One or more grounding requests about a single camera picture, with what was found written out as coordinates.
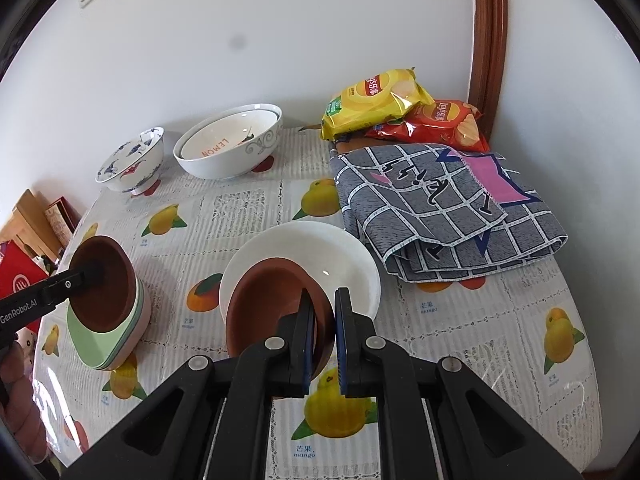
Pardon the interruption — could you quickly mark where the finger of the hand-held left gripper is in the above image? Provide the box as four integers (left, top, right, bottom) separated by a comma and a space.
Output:
37, 266, 107, 307

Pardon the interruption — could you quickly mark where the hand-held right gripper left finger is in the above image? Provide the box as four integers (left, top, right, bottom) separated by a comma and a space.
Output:
62, 290, 319, 480

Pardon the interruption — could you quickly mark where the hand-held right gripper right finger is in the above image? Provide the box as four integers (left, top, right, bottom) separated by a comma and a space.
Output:
334, 287, 583, 480

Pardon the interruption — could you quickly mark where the small brown dish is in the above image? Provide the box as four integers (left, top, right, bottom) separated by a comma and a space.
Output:
66, 235, 137, 335
226, 258, 335, 381

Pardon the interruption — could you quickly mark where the light green plate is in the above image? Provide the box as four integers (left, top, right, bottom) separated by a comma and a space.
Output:
66, 280, 146, 370

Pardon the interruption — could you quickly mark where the pink plate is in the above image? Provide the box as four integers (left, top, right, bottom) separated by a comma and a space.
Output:
97, 292, 152, 372

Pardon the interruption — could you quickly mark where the light blue plate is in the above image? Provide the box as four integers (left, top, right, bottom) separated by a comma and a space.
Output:
90, 287, 147, 370

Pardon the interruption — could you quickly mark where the plain white bowl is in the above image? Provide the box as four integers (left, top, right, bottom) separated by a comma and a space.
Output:
219, 221, 382, 341

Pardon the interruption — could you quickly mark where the person's left hand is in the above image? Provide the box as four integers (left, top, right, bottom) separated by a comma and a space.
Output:
2, 342, 49, 461

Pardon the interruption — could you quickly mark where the patterned cardboard box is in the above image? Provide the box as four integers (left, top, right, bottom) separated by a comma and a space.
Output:
45, 197, 81, 241

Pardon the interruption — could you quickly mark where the blue and white patterned bowl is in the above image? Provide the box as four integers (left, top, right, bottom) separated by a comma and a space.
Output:
96, 127, 166, 196

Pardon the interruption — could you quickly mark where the fruit printed tablecloth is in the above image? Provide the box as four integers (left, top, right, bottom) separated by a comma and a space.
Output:
30, 120, 601, 480

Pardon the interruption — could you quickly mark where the grey checked cloth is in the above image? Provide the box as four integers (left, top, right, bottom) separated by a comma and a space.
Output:
328, 143, 570, 283

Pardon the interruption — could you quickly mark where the white bowl orange lettering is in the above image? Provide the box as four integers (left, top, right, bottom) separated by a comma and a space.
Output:
180, 109, 279, 160

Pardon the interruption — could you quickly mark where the red chip bag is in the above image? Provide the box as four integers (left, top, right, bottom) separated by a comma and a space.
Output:
365, 100, 491, 153

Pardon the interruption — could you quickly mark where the yellow chip bag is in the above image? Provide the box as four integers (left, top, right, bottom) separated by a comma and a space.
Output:
320, 66, 436, 142

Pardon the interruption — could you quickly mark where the brown wooden door frame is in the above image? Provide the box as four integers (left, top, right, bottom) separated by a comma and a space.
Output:
470, 0, 508, 153

